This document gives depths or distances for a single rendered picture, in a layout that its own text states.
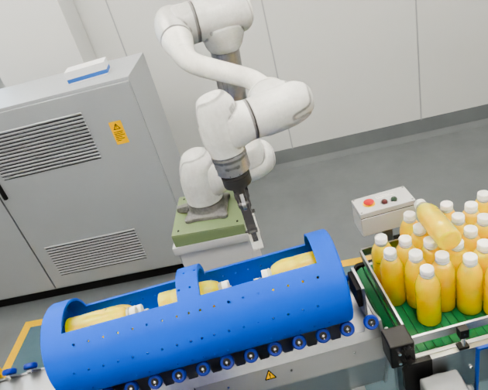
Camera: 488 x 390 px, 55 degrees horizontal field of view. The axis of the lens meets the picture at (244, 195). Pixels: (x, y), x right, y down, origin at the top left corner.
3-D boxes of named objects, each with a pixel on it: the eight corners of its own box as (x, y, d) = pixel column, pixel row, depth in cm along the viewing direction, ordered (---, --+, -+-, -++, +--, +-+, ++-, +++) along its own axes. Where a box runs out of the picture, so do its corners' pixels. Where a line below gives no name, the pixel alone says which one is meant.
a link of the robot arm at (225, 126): (212, 167, 111) (263, 148, 113) (191, 107, 104) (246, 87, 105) (204, 151, 121) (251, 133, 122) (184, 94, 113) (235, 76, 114)
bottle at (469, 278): (478, 318, 139) (479, 272, 129) (453, 310, 143) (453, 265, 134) (484, 302, 143) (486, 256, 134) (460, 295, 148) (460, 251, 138)
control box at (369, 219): (353, 221, 176) (350, 200, 170) (405, 207, 175) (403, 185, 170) (362, 237, 167) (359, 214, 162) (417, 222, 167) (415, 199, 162)
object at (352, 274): (351, 296, 155) (346, 268, 148) (358, 295, 155) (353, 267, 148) (361, 319, 146) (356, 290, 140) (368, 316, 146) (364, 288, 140)
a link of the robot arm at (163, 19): (154, 25, 139) (197, 13, 141) (143, 0, 151) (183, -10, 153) (164, 63, 149) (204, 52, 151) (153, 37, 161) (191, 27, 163)
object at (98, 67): (72, 79, 284) (67, 67, 280) (110, 68, 284) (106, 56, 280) (68, 85, 274) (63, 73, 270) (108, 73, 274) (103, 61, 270)
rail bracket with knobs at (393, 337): (380, 347, 139) (377, 324, 134) (403, 341, 139) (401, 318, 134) (393, 375, 131) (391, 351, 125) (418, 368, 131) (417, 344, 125)
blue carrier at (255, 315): (88, 342, 163) (51, 285, 147) (330, 275, 162) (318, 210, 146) (75, 417, 139) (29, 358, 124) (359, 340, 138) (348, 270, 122)
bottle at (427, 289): (417, 326, 142) (415, 282, 132) (415, 309, 147) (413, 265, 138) (443, 326, 140) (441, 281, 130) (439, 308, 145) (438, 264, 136)
